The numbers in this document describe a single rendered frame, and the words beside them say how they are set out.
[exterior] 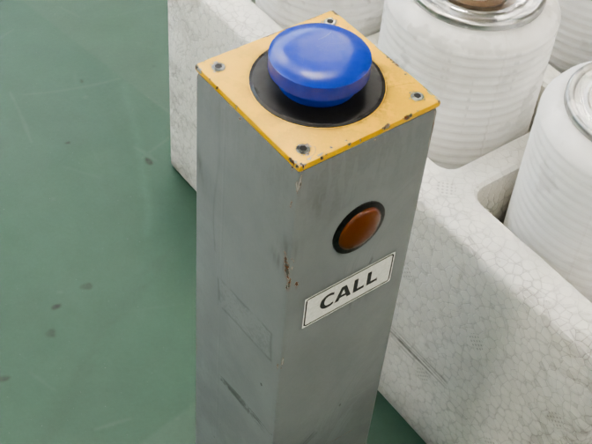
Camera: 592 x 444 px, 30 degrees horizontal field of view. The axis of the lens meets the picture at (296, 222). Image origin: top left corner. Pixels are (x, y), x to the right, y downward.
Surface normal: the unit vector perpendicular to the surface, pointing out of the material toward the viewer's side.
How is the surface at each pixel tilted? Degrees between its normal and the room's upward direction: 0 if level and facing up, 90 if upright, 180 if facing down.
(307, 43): 0
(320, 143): 0
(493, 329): 90
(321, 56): 0
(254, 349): 90
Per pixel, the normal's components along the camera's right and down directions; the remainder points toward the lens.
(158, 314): 0.07, -0.69
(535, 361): -0.80, 0.39
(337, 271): 0.59, 0.62
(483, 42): 0.07, 0.00
